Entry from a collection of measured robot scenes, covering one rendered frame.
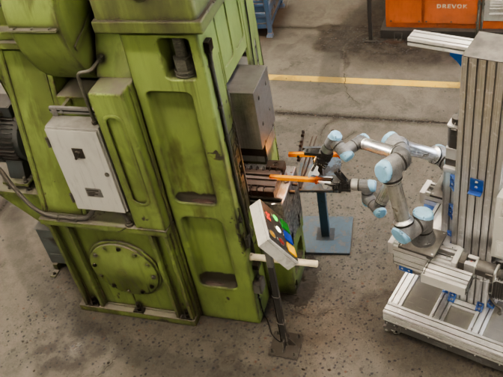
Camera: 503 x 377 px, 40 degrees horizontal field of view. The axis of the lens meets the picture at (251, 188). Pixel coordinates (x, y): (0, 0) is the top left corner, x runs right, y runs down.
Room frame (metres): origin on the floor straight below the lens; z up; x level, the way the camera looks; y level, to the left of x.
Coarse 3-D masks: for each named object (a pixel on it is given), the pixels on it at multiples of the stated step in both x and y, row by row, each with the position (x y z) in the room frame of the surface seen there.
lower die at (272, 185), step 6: (246, 168) 3.56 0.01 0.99; (252, 168) 3.54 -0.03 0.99; (252, 180) 3.42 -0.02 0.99; (258, 180) 3.41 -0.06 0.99; (264, 180) 3.40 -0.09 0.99; (270, 180) 3.39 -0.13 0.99; (276, 180) 3.37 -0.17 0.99; (252, 186) 3.38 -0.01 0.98; (258, 186) 3.37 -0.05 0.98; (270, 186) 3.34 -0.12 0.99; (276, 186) 3.35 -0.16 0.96; (252, 192) 3.34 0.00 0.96; (258, 192) 3.32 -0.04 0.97; (264, 192) 3.31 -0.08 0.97; (270, 192) 3.29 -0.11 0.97; (276, 192) 3.33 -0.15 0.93
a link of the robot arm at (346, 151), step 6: (336, 144) 3.18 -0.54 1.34; (342, 144) 3.17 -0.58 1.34; (348, 144) 3.17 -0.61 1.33; (354, 144) 3.17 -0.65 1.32; (336, 150) 3.16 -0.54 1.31; (342, 150) 3.14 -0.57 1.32; (348, 150) 3.13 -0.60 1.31; (354, 150) 3.15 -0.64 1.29; (342, 156) 3.12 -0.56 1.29; (348, 156) 3.10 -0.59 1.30
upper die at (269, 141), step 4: (272, 128) 3.44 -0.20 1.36; (272, 132) 3.43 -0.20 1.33; (272, 136) 3.42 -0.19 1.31; (268, 140) 3.34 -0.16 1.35; (272, 140) 3.41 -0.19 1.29; (268, 144) 3.33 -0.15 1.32; (240, 148) 3.35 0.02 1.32; (244, 148) 3.34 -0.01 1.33; (264, 148) 3.29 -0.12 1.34; (268, 148) 3.32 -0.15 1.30; (244, 152) 3.34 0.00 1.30; (248, 152) 3.33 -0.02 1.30; (252, 152) 3.32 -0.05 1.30; (256, 152) 3.31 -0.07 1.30; (260, 152) 3.30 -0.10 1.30; (264, 152) 3.29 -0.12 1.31; (268, 152) 3.31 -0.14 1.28
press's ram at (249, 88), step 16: (240, 64) 3.57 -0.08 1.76; (240, 80) 3.40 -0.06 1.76; (256, 80) 3.37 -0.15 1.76; (240, 96) 3.27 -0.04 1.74; (256, 96) 3.27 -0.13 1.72; (240, 112) 3.28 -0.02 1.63; (256, 112) 3.24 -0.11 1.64; (272, 112) 3.48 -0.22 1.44; (240, 128) 3.28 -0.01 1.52; (256, 128) 3.24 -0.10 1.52; (240, 144) 3.29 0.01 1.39; (256, 144) 3.25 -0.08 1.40
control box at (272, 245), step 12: (252, 204) 2.99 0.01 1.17; (264, 204) 2.98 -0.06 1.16; (252, 216) 2.90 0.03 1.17; (264, 216) 2.85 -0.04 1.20; (276, 216) 2.96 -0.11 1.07; (264, 228) 2.75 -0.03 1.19; (276, 228) 2.82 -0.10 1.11; (264, 240) 2.67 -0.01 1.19; (276, 240) 2.70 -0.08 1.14; (276, 252) 2.66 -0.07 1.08; (288, 252) 2.68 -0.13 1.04; (288, 264) 2.66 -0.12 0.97
